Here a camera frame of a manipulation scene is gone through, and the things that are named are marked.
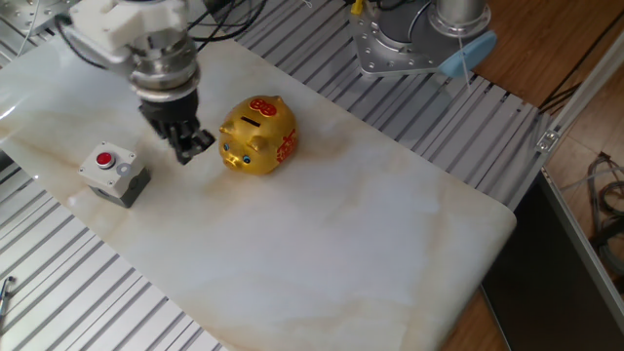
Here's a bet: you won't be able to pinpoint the silver corner bracket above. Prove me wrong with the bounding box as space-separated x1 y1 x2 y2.
535 129 561 153

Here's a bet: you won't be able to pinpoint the aluminium panel edge bar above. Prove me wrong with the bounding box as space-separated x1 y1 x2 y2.
540 168 624 313

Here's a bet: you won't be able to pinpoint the black side panel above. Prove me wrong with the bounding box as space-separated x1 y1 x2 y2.
480 170 624 351

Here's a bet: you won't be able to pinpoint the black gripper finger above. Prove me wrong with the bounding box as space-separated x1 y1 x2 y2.
180 116 216 151
151 120 200 166

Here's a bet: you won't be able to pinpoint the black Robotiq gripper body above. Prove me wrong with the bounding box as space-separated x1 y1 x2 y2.
138 87 201 132

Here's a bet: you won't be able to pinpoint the white marble board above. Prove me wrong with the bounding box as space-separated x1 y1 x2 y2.
0 9 518 351

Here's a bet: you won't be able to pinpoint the black floor cables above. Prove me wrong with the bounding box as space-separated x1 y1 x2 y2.
538 9 624 111

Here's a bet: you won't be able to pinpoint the grey floor cable bundle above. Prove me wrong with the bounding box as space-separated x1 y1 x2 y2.
587 151 624 274

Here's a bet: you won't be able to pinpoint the thin white cable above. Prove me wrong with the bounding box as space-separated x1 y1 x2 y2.
14 0 40 55

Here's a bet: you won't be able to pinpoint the perforated metal plate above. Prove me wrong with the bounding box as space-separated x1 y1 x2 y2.
0 0 82 35

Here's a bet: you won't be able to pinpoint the white printed wrist mount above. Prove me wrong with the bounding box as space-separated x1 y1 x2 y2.
69 0 189 53

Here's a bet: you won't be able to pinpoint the aluminium frame bar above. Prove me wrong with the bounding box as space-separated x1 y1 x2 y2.
535 28 624 152

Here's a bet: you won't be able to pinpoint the white zip tie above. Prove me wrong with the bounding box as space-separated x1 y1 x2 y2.
456 33 473 89

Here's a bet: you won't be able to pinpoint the white red push-button box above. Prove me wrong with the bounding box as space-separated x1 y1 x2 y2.
78 140 151 210

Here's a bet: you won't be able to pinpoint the gold piggy bank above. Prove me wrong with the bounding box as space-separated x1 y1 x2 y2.
217 95 299 176

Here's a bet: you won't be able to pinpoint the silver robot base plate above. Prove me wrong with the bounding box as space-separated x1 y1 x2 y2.
349 0 462 78

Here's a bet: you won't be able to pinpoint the small dark pen tool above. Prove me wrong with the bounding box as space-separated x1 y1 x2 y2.
0 275 16 318

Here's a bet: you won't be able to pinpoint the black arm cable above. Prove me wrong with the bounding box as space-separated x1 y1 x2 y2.
54 13 136 74
187 0 269 43

